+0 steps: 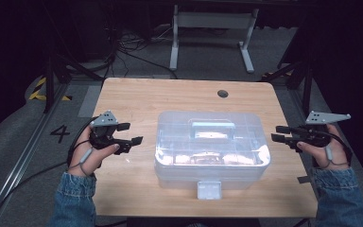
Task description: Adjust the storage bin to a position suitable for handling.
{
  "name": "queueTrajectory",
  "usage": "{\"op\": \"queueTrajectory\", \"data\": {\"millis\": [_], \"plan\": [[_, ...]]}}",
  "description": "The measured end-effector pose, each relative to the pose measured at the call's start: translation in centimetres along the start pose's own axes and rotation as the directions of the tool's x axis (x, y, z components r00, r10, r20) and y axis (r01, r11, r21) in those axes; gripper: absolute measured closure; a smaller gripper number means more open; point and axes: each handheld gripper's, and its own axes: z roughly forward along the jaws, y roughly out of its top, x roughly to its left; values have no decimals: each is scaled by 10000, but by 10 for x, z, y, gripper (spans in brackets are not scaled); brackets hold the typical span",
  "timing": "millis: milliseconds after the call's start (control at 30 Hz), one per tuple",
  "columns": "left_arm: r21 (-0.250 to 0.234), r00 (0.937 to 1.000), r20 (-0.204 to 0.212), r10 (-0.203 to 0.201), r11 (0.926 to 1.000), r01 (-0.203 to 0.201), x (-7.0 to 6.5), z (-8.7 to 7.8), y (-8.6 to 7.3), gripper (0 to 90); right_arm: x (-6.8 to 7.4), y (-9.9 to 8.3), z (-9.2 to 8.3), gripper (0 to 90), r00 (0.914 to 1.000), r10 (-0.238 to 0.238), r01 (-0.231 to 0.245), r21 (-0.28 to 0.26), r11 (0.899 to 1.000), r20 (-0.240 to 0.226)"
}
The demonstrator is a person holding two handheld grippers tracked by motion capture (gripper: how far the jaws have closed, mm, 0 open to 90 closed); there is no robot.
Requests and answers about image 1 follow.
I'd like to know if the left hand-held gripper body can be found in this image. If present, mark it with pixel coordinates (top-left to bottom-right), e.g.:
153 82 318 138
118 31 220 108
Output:
89 110 123 150

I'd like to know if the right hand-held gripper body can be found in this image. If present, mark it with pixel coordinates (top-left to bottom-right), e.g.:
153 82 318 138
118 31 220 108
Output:
297 110 352 148

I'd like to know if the clear plastic storage box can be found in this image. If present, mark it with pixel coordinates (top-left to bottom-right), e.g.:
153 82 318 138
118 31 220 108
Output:
153 110 272 201

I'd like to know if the person's right hand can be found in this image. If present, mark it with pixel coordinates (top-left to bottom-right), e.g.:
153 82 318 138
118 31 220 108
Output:
297 124 351 171

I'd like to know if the person's left hand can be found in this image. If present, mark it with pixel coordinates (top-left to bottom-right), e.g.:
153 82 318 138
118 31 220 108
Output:
67 125 121 177

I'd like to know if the black metal stand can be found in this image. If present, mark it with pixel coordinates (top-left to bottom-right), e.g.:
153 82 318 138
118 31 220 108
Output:
42 51 106 114
260 46 317 118

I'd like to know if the yellow and black floor tape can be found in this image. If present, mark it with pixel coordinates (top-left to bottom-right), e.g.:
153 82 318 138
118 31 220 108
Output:
27 77 74 102

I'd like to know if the white metal stand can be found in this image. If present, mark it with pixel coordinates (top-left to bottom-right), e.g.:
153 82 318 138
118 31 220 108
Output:
168 4 260 75

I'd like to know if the grey wrist strap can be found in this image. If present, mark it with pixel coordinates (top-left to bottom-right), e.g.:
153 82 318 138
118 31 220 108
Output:
67 139 95 178
323 145 351 168

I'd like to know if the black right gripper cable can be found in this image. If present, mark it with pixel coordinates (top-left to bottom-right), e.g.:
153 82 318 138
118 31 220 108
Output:
322 131 354 166

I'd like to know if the bundle of black floor cables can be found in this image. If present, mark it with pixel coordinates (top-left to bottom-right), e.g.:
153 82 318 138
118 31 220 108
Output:
105 26 179 80

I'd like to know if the grey floor rail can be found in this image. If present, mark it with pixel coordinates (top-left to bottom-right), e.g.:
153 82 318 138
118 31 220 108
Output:
0 84 74 227

